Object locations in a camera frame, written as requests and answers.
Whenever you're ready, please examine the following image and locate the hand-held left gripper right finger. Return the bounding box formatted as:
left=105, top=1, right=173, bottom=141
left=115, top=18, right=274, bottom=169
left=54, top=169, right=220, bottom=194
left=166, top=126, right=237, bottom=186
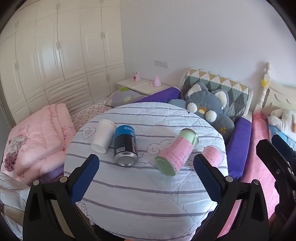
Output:
left=193, top=153, right=270, bottom=241

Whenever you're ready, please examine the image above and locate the purple bed bumper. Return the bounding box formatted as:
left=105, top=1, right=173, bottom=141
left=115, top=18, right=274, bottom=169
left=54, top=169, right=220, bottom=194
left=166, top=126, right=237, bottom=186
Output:
left=133, top=87, right=182, bottom=105
left=225, top=116, right=252, bottom=181

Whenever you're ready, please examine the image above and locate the pink cup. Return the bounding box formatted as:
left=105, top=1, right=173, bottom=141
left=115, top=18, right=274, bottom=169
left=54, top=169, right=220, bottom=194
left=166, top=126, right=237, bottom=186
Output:
left=202, top=145, right=226, bottom=168

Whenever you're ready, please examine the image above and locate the triangle patterned pillow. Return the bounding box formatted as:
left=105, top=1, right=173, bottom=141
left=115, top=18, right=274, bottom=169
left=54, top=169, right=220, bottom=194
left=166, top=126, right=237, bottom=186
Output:
left=180, top=68, right=250, bottom=121

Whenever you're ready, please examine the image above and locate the floral purple cloth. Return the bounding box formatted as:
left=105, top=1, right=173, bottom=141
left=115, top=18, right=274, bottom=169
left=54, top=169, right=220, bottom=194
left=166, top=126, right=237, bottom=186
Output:
left=5, top=136, right=28, bottom=172

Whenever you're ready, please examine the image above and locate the pink blanket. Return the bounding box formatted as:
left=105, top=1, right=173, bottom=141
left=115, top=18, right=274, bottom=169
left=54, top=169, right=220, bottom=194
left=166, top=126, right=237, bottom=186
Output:
left=217, top=112, right=281, bottom=237

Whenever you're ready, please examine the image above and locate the white bed frame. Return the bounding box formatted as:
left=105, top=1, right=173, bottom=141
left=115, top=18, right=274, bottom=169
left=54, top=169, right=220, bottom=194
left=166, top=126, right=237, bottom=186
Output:
left=253, top=61, right=296, bottom=116

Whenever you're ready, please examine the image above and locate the light blue blanket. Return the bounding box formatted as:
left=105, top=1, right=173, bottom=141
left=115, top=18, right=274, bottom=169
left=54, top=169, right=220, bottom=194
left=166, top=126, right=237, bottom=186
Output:
left=268, top=124, right=296, bottom=151

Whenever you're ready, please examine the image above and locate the white nightstand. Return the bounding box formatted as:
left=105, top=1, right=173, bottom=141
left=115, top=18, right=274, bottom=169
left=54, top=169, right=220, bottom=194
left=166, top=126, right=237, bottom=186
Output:
left=116, top=78, right=173, bottom=96

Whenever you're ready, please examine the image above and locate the cream wardrobe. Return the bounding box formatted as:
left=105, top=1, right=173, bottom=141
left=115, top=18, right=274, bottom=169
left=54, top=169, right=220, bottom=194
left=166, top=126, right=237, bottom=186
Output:
left=0, top=0, right=126, bottom=127

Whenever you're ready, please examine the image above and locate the grey pillow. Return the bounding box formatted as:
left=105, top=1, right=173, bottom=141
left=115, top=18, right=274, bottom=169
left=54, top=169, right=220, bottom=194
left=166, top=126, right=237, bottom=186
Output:
left=105, top=87, right=148, bottom=107

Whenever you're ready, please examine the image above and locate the white bedding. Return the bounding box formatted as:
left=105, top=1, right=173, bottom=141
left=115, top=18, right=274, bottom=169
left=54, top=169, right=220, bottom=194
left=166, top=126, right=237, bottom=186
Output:
left=0, top=171, right=30, bottom=232

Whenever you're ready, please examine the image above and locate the white plush toy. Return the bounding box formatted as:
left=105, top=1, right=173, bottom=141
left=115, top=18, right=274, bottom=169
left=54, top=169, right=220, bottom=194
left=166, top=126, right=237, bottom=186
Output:
left=268, top=108, right=296, bottom=133

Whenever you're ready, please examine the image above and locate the heart print bed sheet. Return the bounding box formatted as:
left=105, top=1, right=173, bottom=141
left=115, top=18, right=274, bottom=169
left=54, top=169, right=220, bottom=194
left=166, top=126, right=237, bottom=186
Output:
left=69, top=97, right=116, bottom=132

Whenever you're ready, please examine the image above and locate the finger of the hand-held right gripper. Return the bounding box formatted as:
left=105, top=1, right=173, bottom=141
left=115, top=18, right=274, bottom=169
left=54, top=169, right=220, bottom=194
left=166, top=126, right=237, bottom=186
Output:
left=256, top=138, right=296, bottom=223
left=271, top=134, right=296, bottom=163

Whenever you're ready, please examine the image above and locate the blue and black can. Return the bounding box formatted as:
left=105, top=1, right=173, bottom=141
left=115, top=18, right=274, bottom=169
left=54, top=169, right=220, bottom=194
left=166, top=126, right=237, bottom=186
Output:
left=113, top=125, right=139, bottom=167

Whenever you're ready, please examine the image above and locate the folded pink comforter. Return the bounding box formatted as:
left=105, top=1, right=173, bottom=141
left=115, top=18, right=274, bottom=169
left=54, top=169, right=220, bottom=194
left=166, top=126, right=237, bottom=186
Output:
left=7, top=103, right=77, bottom=186

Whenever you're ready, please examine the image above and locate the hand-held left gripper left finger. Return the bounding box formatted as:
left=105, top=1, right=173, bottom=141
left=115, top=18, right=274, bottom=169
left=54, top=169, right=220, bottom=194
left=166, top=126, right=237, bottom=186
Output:
left=23, top=153, right=100, bottom=241

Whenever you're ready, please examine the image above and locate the grey cat plush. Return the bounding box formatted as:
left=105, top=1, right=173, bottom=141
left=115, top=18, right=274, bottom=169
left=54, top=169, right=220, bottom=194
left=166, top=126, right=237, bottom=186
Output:
left=169, top=82, right=235, bottom=139

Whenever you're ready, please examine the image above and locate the white cup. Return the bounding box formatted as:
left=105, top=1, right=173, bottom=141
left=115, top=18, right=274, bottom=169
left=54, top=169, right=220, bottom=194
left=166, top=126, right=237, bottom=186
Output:
left=91, top=119, right=117, bottom=154

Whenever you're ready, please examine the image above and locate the pink and green can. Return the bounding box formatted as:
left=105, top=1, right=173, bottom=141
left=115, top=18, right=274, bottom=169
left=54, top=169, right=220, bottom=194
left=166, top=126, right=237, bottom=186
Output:
left=154, top=128, right=200, bottom=176

